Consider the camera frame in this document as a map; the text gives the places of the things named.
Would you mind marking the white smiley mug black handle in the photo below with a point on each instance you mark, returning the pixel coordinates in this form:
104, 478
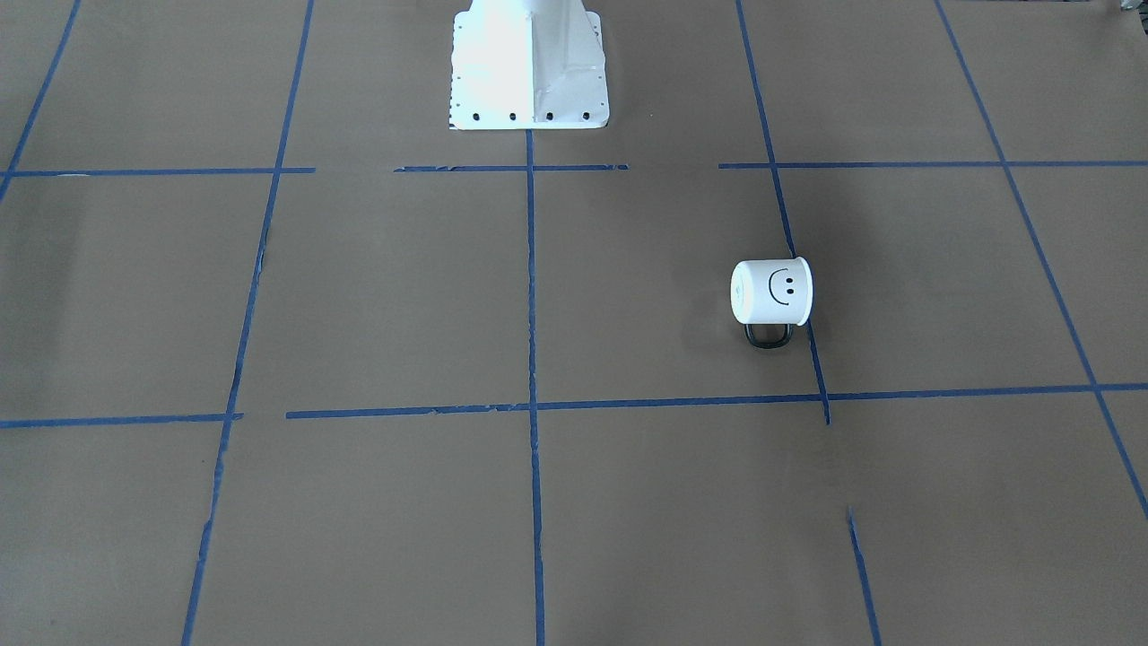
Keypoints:
772, 293

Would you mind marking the brown paper table cover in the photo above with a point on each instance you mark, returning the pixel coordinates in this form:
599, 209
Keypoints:
289, 361

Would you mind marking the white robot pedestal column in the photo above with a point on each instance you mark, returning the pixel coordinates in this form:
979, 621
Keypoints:
528, 65

